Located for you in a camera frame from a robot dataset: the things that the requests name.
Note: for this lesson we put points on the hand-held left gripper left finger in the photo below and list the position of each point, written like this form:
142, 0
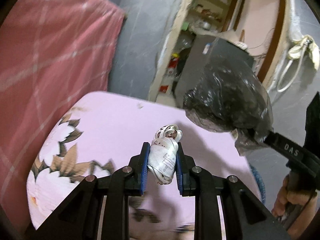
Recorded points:
145, 170

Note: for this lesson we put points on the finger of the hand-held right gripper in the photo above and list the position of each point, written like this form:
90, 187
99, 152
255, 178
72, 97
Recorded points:
273, 140

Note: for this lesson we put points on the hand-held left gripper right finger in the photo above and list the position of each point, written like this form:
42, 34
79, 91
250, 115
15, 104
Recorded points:
179, 172

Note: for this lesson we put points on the white printed wrapper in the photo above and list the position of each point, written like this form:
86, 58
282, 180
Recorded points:
162, 157

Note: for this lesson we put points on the dark blue trash bin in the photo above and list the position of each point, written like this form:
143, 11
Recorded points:
258, 182

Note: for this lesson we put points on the grey plastic bag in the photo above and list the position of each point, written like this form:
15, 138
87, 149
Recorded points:
225, 92

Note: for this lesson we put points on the person's right hand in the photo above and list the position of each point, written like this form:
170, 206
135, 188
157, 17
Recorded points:
297, 205

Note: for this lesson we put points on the pink floral tablecloth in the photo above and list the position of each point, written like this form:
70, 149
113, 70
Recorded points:
112, 120

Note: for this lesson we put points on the cream rubber gloves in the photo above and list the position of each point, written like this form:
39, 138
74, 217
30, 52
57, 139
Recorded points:
302, 48

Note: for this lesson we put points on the white red sack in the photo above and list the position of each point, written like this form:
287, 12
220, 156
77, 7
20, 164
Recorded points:
171, 67

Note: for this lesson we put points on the grey washing machine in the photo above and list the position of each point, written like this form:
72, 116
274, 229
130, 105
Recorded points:
195, 62

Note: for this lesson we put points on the small metal pot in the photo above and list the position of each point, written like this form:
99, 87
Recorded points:
205, 25

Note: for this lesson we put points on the pink checked blanket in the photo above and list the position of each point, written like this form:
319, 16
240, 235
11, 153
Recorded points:
50, 67

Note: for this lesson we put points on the green box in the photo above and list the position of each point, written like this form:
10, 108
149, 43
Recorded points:
185, 26

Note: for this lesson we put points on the wooden shelf unit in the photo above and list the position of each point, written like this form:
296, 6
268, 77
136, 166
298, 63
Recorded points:
212, 5

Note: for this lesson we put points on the wooden door frame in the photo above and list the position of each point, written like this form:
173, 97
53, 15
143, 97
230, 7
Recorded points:
170, 42

